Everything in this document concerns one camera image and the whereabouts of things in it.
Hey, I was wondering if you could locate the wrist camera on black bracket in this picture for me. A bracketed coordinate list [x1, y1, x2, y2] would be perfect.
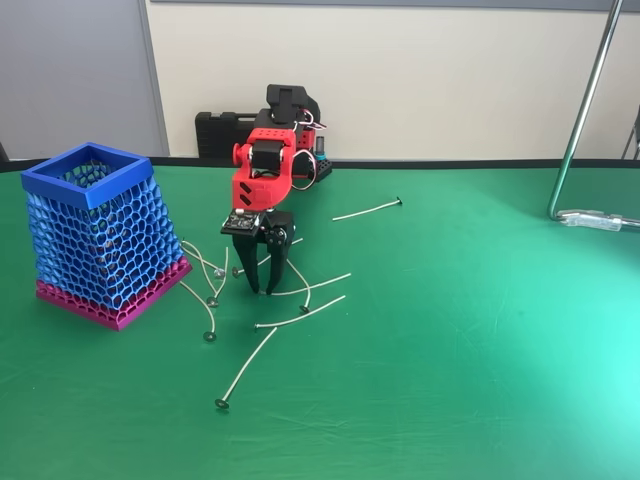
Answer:
[220, 208, 265, 236]

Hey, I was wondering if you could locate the chrome stand pole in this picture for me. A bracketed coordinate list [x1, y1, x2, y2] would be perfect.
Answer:
[546, 0, 640, 233]

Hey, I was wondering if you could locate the grey partition panel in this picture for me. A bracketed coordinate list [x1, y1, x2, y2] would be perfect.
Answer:
[0, 0, 169, 160]

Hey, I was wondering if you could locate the straight candle wick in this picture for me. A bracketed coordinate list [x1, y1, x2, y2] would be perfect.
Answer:
[331, 196, 405, 223]

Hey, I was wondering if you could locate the red white servo cable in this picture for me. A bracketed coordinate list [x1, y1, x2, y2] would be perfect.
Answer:
[292, 112, 330, 194]

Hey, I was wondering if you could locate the black perforated arm base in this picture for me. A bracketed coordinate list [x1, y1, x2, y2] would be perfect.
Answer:
[294, 154, 334, 184]

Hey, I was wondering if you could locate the black plastic tool case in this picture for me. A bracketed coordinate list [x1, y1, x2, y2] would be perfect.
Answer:
[194, 110, 274, 159]

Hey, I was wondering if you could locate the blue honeycomb basket magenta base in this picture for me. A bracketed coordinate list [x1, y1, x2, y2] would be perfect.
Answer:
[20, 142, 194, 333]

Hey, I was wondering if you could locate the strongly curved candle wick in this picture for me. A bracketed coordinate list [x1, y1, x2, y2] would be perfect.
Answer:
[282, 255, 313, 313]

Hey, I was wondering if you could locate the black chair frame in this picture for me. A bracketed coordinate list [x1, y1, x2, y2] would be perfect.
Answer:
[622, 102, 640, 161]

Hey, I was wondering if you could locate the candle wick with metal base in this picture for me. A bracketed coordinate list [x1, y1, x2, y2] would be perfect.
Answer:
[180, 239, 225, 279]
[253, 294, 348, 333]
[206, 245, 231, 307]
[231, 237, 305, 278]
[178, 280, 219, 343]
[259, 272, 353, 297]
[180, 238, 225, 300]
[214, 326, 279, 410]

